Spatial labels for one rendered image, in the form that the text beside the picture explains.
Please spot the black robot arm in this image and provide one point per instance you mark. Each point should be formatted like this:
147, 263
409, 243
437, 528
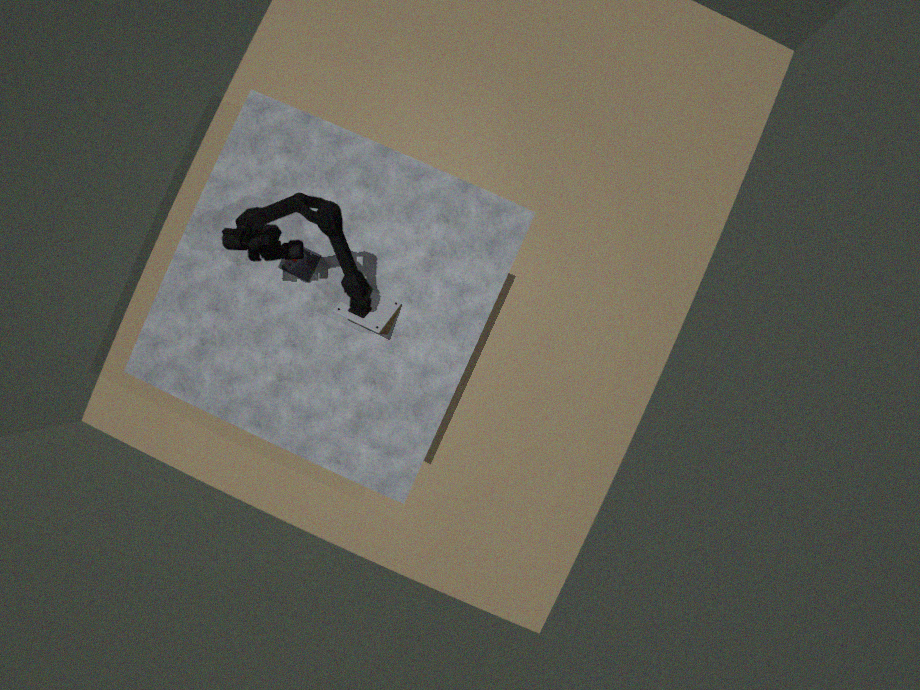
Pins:
253, 232

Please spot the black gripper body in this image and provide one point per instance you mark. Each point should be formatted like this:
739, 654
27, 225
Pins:
293, 248

